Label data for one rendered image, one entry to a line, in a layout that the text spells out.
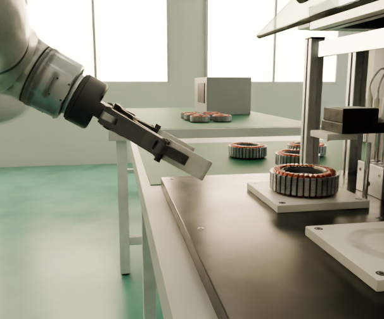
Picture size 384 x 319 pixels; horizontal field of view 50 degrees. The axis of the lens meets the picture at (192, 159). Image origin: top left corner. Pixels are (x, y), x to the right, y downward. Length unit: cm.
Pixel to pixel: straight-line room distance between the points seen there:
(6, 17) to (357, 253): 42
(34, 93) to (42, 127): 461
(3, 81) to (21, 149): 470
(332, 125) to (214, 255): 34
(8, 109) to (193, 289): 63
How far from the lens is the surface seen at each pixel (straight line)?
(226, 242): 51
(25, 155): 529
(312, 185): 67
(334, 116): 72
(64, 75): 60
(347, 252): 48
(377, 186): 76
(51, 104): 60
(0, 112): 94
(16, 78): 60
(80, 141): 518
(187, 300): 43
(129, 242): 215
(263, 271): 44
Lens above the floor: 96
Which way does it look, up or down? 10 degrees down
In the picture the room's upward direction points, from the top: straight up
